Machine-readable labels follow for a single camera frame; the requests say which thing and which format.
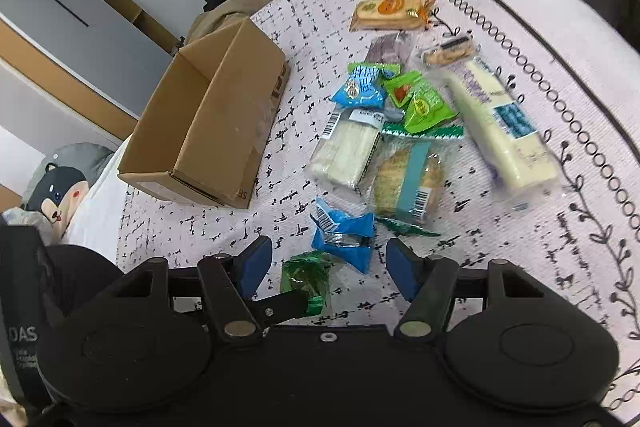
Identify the brown cardboard box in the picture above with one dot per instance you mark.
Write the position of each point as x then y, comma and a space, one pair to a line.
210, 107

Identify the long white blue-label packet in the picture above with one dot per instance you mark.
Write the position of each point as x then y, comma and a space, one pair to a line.
495, 122

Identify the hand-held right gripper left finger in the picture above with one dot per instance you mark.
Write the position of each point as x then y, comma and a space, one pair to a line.
255, 264

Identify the clear purple snack packet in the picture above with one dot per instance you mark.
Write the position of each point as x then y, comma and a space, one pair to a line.
389, 48

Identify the flat dark green packet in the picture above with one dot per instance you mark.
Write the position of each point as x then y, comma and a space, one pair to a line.
415, 229

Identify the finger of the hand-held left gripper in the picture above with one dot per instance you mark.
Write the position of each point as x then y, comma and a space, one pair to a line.
280, 307

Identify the green candy packet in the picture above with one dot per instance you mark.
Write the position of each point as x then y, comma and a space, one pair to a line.
305, 279

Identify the white wooden wardrobe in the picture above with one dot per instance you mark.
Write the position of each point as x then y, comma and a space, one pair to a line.
60, 42

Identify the crumpled blue snack packet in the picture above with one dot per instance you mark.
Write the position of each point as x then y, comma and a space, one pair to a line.
345, 232

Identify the orange cracker packet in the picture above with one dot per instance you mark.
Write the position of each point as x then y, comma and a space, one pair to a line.
390, 13

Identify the green red-print snack packet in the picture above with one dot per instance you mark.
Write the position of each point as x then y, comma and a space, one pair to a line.
402, 91

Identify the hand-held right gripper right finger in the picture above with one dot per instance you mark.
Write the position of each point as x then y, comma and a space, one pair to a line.
402, 269

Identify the green white striped packet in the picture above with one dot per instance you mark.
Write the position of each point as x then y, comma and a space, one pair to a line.
440, 133

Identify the grey dog plush toy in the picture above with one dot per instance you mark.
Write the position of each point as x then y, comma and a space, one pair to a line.
55, 192

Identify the clear black-striped biscuit packet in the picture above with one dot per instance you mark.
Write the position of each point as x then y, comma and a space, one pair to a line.
448, 51

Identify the lime green snack packet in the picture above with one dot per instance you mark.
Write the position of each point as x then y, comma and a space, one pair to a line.
427, 109

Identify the beige cloth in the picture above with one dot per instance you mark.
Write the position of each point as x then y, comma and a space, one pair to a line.
215, 19

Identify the clear white sandwich packet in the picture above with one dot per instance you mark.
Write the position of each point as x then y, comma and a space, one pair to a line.
345, 147

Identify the bread packet teal label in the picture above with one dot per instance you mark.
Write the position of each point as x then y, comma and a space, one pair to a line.
407, 179

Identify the white printed blanket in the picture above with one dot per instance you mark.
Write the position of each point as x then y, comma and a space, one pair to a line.
525, 32

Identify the small blue snack packet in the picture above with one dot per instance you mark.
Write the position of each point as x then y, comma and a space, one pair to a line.
359, 93

